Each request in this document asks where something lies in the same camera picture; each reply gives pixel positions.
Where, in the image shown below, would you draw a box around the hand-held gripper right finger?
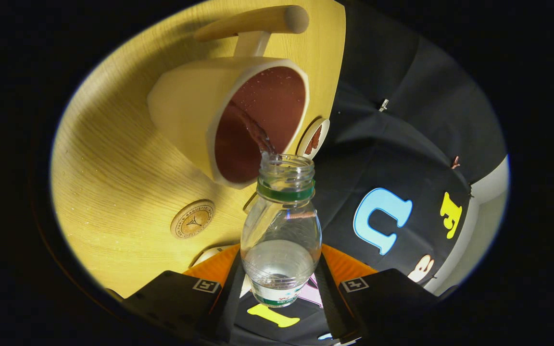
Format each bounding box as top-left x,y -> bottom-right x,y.
315,244 -> 441,343

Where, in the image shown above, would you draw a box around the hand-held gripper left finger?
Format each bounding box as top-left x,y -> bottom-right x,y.
106,244 -> 246,344

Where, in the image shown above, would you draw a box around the clear plastic juice bottle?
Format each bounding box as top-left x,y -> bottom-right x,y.
240,153 -> 323,308

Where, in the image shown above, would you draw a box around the round wooden coaster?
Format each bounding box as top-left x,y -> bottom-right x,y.
170,199 -> 216,239

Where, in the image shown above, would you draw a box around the cream cup with wooden handle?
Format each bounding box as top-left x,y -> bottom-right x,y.
147,5 -> 310,189

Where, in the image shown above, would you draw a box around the white round plate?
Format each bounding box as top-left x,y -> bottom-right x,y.
296,118 -> 330,160

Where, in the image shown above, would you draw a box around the red sausage piece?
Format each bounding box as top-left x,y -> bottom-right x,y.
304,125 -> 323,155

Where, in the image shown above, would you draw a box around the wooden table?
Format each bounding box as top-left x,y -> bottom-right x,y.
50,0 -> 347,298

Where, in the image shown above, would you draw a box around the black backdrop cloth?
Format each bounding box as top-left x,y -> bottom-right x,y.
229,0 -> 507,346

